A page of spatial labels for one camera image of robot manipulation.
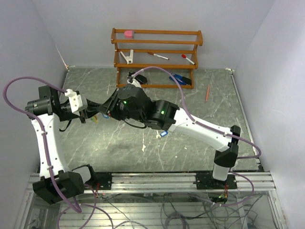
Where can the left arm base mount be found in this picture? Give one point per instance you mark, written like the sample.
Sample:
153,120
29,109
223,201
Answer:
102,181

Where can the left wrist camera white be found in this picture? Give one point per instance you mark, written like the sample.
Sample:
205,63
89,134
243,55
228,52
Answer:
77,102

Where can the red-capped white marker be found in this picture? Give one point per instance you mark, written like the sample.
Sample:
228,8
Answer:
189,60

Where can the aluminium frame rail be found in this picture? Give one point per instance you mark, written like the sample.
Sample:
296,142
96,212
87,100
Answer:
184,182

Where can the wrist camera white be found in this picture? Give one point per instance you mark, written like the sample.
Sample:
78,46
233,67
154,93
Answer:
133,80
77,102

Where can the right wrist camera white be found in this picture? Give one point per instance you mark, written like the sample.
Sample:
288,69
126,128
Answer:
133,80

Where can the blue stapler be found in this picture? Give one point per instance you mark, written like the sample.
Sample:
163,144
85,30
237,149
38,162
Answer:
180,79

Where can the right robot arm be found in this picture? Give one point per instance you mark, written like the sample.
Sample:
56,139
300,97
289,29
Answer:
131,102

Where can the white plastic clamp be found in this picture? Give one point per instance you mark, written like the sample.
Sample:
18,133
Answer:
128,59

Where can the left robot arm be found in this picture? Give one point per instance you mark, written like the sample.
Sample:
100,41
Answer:
56,179

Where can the black stapler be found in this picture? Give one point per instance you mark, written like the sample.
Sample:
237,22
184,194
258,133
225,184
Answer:
139,78

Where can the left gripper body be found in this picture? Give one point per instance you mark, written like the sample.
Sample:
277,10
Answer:
85,112

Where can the pink eraser block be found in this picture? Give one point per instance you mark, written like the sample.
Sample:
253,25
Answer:
129,34

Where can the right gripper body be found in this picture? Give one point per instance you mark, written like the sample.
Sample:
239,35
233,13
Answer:
118,112

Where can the orange pencil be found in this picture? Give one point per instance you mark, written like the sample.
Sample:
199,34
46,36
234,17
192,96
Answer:
207,93

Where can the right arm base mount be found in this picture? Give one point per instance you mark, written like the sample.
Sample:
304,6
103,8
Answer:
205,181

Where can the metal disc keyring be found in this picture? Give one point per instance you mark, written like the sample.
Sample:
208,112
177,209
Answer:
94,118

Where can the red-capped marker pen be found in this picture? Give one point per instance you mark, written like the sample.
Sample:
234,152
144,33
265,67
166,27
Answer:
157,55

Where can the wooden three-tier rack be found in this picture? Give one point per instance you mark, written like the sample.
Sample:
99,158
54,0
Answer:
171,44

